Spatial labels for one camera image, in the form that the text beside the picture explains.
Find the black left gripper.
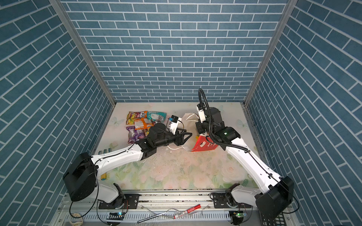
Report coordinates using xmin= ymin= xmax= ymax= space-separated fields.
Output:
xmin=154 ymin=128 xmax=192 ymax=149

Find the red white paper bag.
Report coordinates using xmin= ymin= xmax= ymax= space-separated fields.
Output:
xmin=168 ymin=113 xmax=218 ymax=152

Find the teal red snack packet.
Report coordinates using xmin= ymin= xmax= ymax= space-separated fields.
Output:
xmin=147 ymin=111 xmax=167 ymax=123

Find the purple snack packet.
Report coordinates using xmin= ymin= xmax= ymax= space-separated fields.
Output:
xmin=126 ymin=126 xmax=146 ymax=144

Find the orange fruit candy packet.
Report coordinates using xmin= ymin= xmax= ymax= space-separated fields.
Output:
xmin=143 ymin=129 xmax=150 ymax=136

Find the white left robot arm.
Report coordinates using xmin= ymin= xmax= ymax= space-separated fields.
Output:
xmin=63 ymin=123 xmax=192 ymax=203

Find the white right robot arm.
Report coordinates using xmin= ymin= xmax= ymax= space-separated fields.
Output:
xmin=196 ymin=121 xmax=294 ymax=219

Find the red marker pen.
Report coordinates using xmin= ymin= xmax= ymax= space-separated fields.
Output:
xmin=173 ymin=204 xmax=201 ymax=219

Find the metal rod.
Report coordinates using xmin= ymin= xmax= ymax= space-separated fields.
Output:
xmin=137 ymin=209 xmax=180 ymax=224

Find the black calculator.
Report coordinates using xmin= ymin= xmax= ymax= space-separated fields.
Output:
xmin=259 ymin=212 xmax=287 ymax=226

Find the beige rubber band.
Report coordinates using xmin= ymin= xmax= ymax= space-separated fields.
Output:
xmin=69 ymin=218 xmax=84 ymax=226

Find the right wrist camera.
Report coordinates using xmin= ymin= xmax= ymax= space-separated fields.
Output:
xmin=197 ymin=103 xmax=223 ymax=124

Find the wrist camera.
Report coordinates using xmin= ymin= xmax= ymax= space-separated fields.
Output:
xmin=169 ymin=115 xmax=182 ymax=135
xmin=197 ymin=103 xmax=223 ymax=124

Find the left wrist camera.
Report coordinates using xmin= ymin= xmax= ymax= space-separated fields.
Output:
xmin=169 ymin=115 xmax=182 ymax=135

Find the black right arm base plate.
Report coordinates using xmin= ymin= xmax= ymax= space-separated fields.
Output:
xmin=209 ymin=192 xmax=252 ymax=209

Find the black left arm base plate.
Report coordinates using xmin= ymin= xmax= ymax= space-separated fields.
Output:
xmin=98 ymin=194 xmax=140 ymax=210

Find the aluminium front rail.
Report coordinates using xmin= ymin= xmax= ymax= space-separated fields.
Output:
xmin=51 ymin=190 xmax=292 ymax=226

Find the aluminium corner frame post right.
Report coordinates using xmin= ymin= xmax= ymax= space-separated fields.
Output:
xmin=244 ymin=0 xmax=298 ymax=106

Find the aluminium corner frame post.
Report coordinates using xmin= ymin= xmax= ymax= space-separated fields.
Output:
xmin=244 ymin=0 xmax=298 ymax=106
xmin=49 ymin=0 xmax=117 ymax=107

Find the aluminium corner frame post left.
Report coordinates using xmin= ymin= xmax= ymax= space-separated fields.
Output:
xmin=49 ymin=0 xmax=117 ymax=107

